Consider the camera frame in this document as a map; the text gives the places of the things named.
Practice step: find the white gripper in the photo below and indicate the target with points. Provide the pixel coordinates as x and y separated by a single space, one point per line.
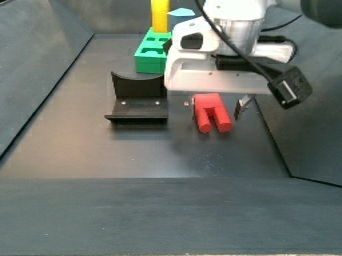
190 67

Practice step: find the red square-circle object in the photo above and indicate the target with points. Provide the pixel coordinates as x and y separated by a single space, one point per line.
208 108

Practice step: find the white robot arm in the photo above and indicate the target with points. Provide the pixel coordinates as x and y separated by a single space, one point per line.
323 11

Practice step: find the black curved fixture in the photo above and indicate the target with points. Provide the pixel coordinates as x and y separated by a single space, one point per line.
140 99

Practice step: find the green shape sorter base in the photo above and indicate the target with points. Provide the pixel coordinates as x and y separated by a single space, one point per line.
150 56

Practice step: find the blue pentagon peg block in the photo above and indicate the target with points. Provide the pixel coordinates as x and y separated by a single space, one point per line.
179 15

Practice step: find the yellow rectangular block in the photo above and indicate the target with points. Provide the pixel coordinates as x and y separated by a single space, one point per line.
159 15

